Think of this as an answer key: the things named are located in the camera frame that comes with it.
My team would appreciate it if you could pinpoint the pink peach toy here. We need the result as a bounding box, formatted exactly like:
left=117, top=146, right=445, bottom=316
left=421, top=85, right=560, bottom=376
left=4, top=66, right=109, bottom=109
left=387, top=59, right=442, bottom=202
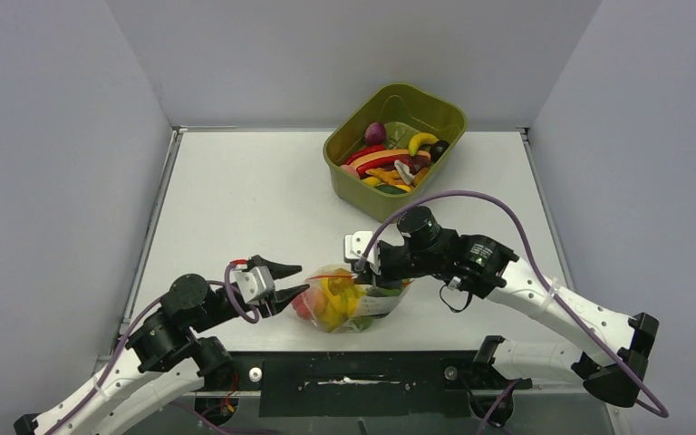
left=291, top=293, right=314, bottom=321

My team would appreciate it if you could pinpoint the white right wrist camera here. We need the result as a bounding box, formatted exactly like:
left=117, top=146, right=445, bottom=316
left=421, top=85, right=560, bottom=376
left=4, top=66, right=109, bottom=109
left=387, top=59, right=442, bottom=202
left=343, top=231, right=379, bottom=273

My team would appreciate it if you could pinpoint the purple onion toy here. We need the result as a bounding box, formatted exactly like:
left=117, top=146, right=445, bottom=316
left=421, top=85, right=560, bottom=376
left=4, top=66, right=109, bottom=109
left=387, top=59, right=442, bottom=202
left=363, top=122, right=387, bottom=146

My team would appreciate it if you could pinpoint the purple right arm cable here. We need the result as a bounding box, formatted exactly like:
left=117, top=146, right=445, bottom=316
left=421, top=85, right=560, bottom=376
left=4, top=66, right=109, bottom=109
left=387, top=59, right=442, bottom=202
left=354, top=189, right=669, bottom=419

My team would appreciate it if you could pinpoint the white garlic toy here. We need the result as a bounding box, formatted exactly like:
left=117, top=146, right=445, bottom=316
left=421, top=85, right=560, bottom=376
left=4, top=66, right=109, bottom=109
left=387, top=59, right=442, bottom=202
left=393, top=159, right=414, bottom=186

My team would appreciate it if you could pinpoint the dark round fruit toy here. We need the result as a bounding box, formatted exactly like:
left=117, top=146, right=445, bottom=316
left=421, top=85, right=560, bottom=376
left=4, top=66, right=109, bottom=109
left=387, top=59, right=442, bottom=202
left=428, top=140, right=450, bottom=163

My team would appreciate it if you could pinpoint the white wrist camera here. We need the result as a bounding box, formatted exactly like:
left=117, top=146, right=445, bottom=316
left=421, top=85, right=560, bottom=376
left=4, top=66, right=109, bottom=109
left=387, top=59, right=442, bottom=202
left=230, top=260, right=276, bottom=305
left=343, top=231, right=379, bottom=273

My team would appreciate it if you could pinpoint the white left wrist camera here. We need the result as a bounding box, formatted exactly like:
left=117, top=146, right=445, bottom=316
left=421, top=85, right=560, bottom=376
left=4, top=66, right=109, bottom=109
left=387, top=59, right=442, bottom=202
left=230, top=260, right=276, bottom=305

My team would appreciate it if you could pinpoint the small yellow banana toy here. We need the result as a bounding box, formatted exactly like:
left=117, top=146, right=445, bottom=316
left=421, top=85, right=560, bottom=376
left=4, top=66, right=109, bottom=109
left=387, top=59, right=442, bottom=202
left=407, top=132, right=439, bottom=157

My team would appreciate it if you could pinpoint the olive green plastic tub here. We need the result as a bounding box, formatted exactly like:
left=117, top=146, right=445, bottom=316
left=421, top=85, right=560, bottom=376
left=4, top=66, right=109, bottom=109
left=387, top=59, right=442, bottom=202
left=323, top=83, right=467, bottom=222

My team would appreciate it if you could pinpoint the orange ginger root toy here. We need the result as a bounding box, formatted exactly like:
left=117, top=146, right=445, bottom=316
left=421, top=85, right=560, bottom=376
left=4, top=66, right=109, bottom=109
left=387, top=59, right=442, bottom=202
left=365, top=168, right=404, bottom=185

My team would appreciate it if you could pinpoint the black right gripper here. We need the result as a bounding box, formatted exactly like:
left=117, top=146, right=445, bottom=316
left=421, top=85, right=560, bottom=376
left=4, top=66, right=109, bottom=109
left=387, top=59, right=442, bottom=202
left=354, top=241, right=441, bottom=290

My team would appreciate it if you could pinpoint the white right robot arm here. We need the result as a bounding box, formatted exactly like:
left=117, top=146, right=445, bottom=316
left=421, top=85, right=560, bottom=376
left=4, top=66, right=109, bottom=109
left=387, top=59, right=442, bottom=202
left=343, top=206, right=660, bottom=408

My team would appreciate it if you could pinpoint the dark green avocado toy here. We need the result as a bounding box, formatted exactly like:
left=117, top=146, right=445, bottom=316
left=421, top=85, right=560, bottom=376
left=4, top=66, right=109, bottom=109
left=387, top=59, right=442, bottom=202
left=374, top=184, right=407, bottom=195

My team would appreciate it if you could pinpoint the pink round fruit toy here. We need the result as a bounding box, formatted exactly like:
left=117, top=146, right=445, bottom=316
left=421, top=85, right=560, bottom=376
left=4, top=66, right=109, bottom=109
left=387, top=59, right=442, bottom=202
left=340, top=164, right=361, bottom=179

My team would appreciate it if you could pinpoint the red chili pepper toy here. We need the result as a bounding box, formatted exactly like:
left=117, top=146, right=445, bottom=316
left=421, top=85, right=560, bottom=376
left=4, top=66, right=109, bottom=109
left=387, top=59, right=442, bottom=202
left=344, top=144, right=386, bottom=165

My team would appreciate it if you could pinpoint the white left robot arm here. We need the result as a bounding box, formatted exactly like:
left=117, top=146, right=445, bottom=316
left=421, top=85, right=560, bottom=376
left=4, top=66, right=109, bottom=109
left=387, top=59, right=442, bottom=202
left=14, top=256, right=307, bottom=434

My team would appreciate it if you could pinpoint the clear zip top bag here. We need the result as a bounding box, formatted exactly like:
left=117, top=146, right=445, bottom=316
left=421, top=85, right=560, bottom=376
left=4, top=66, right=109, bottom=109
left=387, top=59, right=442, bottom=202
left=291, top=266, right=412, bottom=334

